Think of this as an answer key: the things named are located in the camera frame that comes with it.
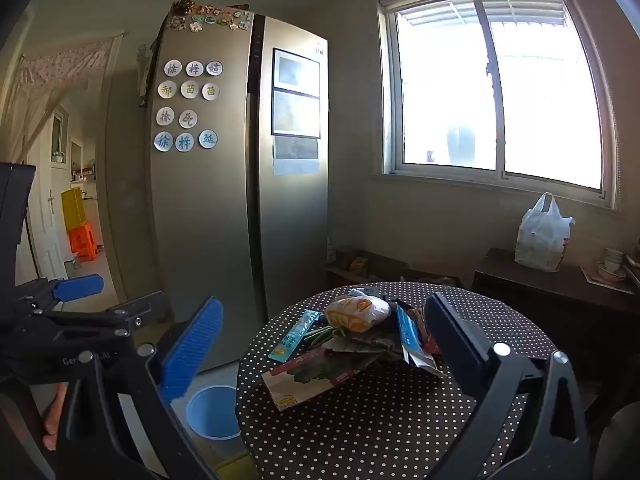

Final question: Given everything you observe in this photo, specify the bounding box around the white panel door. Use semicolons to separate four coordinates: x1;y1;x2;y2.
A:
27;150;68;281

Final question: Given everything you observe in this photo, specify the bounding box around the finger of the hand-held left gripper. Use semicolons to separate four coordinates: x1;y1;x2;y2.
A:
25;290;168;356
15;274;105;311

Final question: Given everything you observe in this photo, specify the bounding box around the person's left hand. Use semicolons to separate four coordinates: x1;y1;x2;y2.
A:
42;384;69;452

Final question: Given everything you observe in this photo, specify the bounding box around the white hanging cloth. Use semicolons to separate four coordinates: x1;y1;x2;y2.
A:
136;44;153;108

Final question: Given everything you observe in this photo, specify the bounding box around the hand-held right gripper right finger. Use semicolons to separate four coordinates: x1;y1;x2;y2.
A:
420;292;593;480

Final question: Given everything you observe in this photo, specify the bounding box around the yellow plastic crate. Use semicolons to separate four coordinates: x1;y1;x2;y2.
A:
61;187;87;233

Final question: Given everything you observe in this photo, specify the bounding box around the orange plastic stool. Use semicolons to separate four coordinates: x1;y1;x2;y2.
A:
67;222;101;261

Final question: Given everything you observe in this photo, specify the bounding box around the black framed photo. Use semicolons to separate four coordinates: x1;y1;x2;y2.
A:
271;89;321;140
272;47;322;98

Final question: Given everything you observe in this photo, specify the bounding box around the teal box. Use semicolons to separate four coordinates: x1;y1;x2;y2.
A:
267;309;321;363

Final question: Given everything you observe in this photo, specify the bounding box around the stack of white bowls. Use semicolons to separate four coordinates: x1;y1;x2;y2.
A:
595;247;628;281

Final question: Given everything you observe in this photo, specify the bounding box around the group of round fridge magnets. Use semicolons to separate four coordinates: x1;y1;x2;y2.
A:
154;59;224;153

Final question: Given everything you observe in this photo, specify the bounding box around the white framed window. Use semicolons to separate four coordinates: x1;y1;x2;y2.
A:
377;0;621;211

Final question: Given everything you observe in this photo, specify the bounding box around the silver double door refrigerator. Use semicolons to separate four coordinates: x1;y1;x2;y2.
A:
107;7;331;376

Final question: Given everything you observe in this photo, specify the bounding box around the dark chair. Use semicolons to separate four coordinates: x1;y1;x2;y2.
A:
590;400;640;480

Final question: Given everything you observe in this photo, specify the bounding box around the yellow white plastic food bag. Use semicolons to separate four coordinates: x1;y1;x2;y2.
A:
324;295;392;333

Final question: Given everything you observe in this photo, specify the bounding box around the red green printed packet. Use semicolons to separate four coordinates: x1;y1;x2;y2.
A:
261;350;362;412

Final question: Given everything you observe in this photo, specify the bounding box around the grey crumpled paper wrapper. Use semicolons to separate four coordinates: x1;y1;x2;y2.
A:
325;334;402;362

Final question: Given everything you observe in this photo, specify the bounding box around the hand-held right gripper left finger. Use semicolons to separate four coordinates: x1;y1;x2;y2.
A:
55;296;224;480

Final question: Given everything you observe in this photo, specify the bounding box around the round polka dot table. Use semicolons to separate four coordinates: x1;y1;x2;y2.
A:
235;280;558;480

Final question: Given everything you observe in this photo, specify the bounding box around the open cardboard box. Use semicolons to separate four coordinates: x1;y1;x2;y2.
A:
327;245;401;288

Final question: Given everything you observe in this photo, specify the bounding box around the white plastic shopping bag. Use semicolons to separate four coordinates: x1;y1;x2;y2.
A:
515;191;576;273

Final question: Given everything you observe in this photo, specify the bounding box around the blue white packet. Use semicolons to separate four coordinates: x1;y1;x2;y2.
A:
394;301;437;370

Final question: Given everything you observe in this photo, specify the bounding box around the small interior window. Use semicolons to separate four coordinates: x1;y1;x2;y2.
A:
50;110;66;163

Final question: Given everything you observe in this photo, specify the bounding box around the group of small decorative magnets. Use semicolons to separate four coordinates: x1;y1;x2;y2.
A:
167;0;251;32

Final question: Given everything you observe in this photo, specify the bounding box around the light blue plastic bucket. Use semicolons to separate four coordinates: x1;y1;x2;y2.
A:
185;385;243;442

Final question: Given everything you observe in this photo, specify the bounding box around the grey paper sheet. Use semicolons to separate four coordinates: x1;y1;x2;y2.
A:
273;135;321;176

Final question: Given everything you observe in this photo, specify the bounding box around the dark wooden side table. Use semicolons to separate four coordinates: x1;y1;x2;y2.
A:
472;247;640;411

